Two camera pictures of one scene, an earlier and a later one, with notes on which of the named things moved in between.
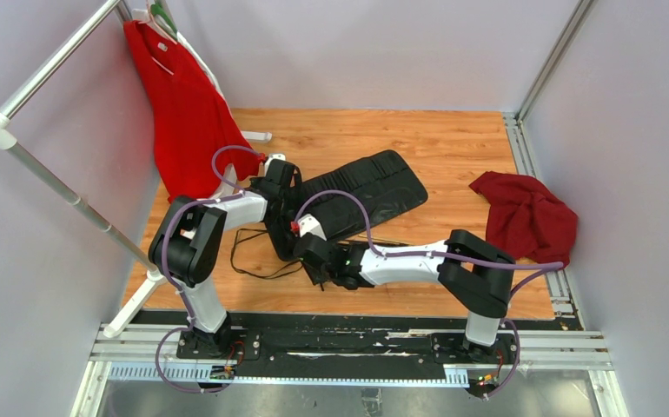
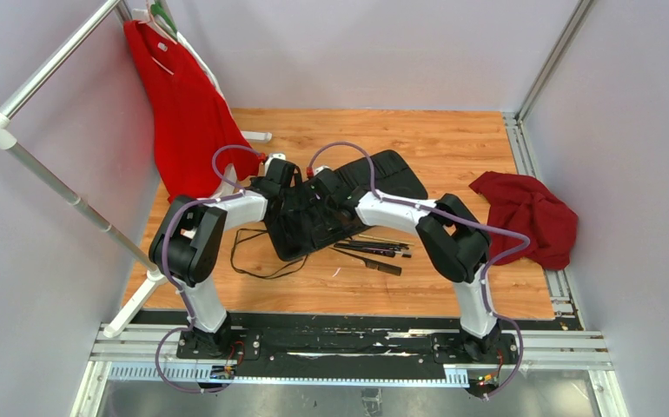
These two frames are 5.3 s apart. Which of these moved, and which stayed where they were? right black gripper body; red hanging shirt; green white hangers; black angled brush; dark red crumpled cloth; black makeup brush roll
Moved: right black gripper body; black angled brush
Stayed: dark red crumpled cloth; black makeup brush roll; green white hangers; red hanging shirt
